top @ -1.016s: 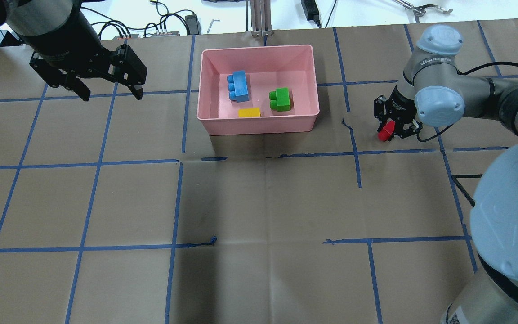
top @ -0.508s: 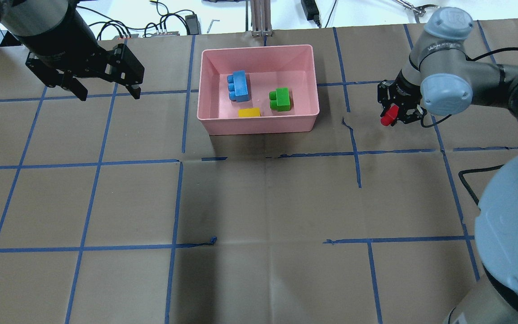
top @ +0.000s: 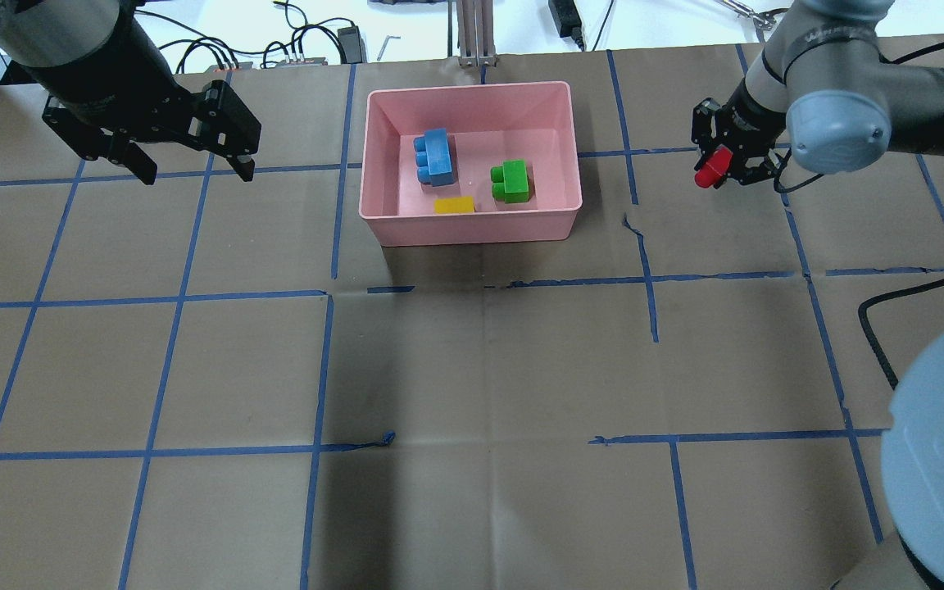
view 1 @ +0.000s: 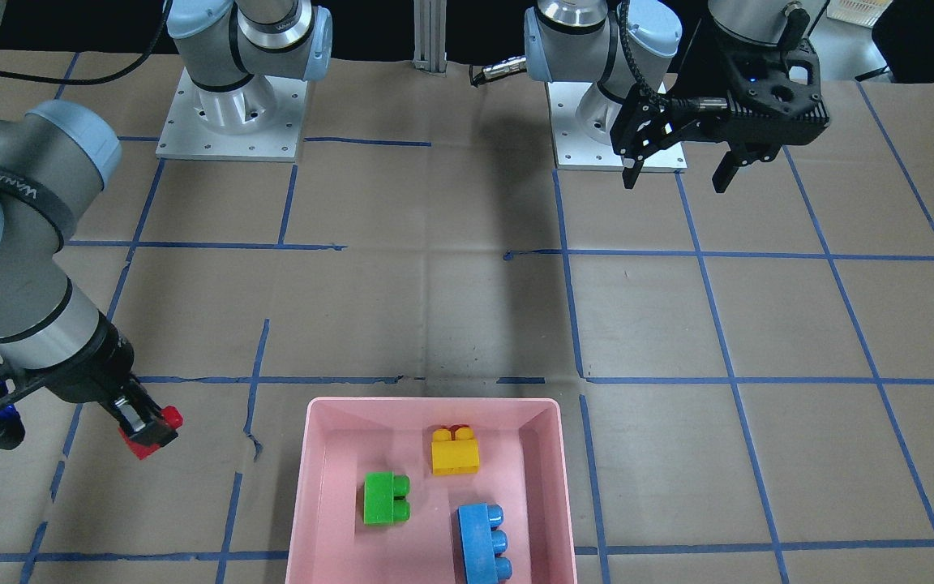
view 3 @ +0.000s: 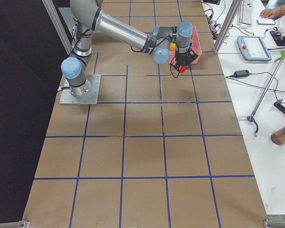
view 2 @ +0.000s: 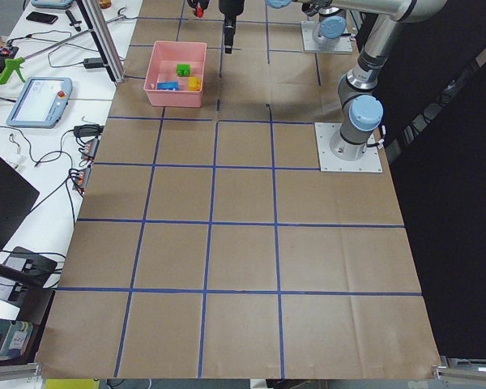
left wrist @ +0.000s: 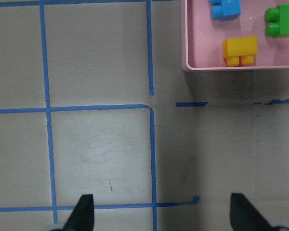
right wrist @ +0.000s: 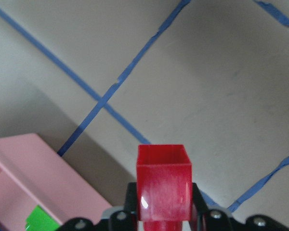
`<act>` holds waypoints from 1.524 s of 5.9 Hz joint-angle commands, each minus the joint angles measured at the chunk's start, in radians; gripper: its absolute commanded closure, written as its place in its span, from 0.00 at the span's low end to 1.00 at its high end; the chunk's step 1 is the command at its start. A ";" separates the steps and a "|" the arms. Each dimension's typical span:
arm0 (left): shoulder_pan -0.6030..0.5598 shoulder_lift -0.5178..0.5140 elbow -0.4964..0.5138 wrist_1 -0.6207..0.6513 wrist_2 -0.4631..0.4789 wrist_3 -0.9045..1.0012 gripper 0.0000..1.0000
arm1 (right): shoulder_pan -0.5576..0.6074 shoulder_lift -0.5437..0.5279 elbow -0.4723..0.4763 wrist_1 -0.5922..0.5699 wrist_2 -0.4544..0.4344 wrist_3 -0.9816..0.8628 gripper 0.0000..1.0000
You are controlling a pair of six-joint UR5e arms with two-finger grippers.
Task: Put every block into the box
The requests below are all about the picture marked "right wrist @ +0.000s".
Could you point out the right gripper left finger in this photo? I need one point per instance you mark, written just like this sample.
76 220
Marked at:
118 218

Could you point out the red block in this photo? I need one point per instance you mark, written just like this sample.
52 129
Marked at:
164 186

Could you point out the green block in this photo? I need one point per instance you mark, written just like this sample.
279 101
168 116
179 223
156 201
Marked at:
39 220

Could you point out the pink plastic box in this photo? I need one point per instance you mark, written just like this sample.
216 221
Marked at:
33 174

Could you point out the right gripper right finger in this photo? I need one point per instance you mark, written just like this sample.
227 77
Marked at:
204 218

